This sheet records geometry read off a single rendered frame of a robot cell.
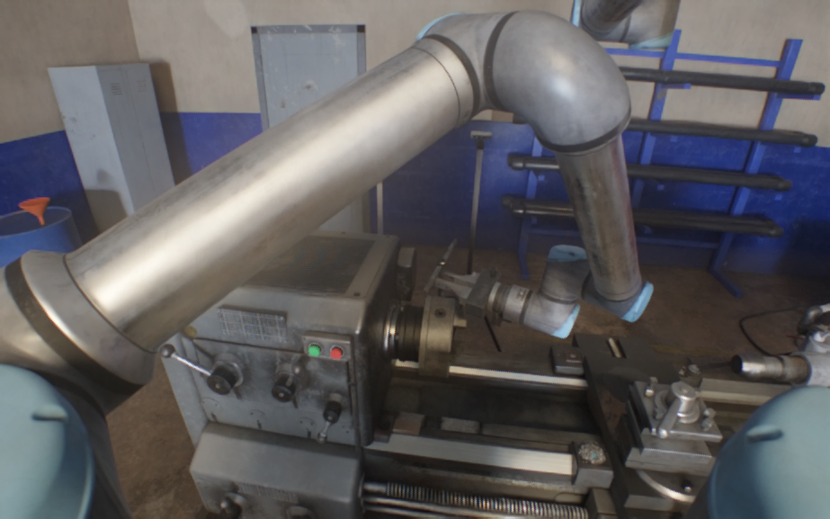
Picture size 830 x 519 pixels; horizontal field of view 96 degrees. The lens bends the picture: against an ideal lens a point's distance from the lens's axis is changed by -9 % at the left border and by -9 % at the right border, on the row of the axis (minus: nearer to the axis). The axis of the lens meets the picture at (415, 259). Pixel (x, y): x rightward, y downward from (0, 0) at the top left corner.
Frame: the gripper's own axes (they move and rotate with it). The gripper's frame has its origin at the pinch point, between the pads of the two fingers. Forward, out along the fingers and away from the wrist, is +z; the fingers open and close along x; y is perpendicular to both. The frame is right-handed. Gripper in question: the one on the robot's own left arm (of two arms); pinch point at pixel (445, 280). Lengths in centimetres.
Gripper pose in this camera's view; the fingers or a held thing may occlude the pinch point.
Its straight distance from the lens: 109.5
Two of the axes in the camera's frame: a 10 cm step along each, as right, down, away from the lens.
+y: -0.7, -7.1, -7.0
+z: -8.8, -2.8, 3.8
